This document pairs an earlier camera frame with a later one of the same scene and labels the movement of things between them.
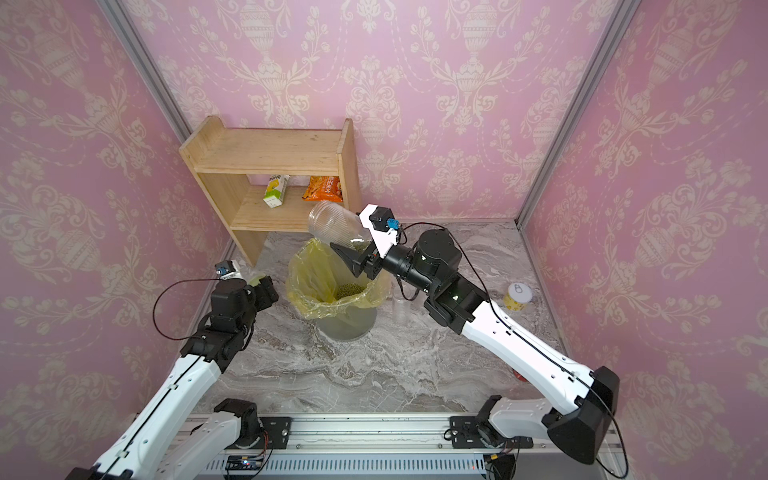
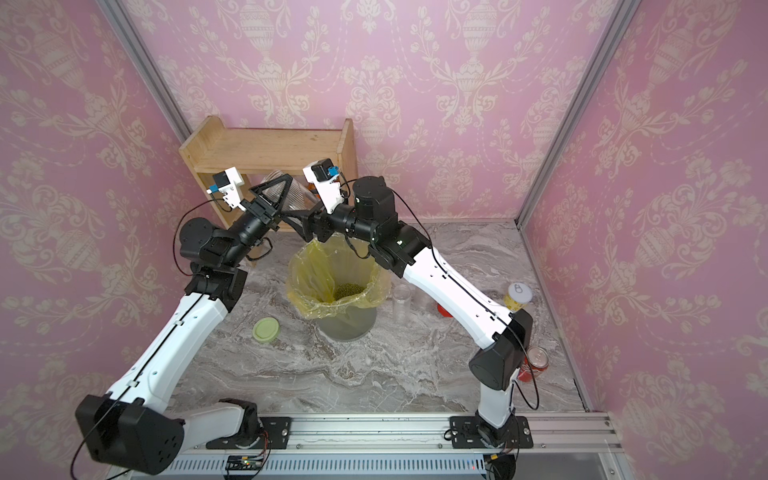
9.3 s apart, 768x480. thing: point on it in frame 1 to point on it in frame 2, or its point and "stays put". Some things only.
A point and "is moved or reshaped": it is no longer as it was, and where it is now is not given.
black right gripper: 368,264 to 317,221
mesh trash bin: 350,324 stays put
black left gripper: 265,292 to 264,212
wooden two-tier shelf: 267,180 stays put
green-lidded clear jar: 331,223 is moved or reshaped
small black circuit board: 243,463 stays put
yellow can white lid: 518,295 stays put
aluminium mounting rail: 325,431 stays put
